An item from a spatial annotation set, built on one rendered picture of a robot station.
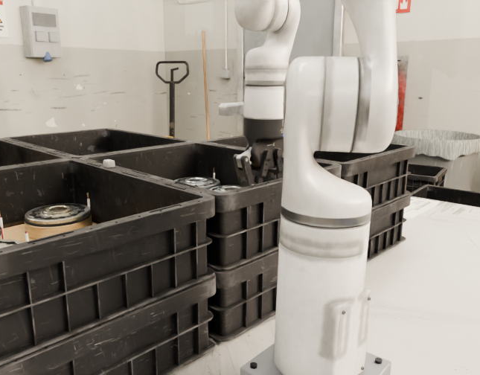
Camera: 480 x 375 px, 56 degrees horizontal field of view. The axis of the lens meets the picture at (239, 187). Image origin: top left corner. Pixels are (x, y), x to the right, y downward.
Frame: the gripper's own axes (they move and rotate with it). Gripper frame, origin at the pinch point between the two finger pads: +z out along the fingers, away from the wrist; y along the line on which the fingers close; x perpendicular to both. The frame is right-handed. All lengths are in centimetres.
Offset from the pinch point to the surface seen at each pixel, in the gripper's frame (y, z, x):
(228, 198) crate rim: -17.4, -5.3, -8.8
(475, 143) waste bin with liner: 240, 21, 40
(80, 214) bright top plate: -25.4, 1.0, 17.6
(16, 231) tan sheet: -32.4, 4.2, 26.4
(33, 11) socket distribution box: 106, -70, 345
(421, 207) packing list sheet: 71, 17, 1
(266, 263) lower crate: -9.7, 6.3, -8.9
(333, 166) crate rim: 8.3, -5.7, -8.2
